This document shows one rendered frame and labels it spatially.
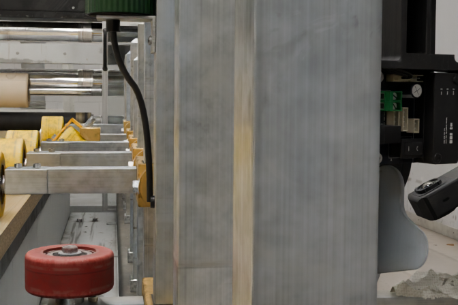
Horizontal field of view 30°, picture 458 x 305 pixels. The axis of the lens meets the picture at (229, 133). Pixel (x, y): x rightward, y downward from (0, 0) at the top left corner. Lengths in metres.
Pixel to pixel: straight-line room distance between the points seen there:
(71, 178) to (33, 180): 0.04
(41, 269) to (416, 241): 0.38
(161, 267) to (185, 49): 0.31
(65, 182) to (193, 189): 0.55
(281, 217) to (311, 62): 0.04
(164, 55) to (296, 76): 0.50
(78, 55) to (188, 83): 2.57
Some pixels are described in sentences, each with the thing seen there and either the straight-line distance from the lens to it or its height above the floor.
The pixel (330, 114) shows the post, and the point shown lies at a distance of 0.23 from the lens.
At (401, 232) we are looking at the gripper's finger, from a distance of 0.49.
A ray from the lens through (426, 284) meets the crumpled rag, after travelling 0.85.
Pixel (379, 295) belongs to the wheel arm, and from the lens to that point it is 0.83.
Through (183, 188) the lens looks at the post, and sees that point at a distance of 0.47.
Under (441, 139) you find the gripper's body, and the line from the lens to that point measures 0.45.
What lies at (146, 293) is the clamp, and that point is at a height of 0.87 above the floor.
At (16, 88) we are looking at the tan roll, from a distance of 3.05.
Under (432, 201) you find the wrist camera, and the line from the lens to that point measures 0.82.
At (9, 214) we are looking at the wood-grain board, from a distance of 1.07.
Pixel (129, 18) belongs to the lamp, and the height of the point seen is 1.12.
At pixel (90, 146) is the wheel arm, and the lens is 1.51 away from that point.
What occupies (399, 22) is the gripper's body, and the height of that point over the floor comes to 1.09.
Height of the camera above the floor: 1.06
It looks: 3 degrees down
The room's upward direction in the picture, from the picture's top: 1 degrees clockwise
